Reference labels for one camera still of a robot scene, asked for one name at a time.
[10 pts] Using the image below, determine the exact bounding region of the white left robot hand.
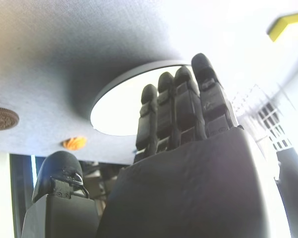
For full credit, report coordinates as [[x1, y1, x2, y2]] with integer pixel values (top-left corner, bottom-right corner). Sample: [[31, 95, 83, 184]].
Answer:
[[21, 53, 272, 238]]

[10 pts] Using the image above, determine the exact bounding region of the white plate with dark rim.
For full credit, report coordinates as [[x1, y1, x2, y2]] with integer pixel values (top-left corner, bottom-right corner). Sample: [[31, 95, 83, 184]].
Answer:
[[89, 59, 197, 137]]

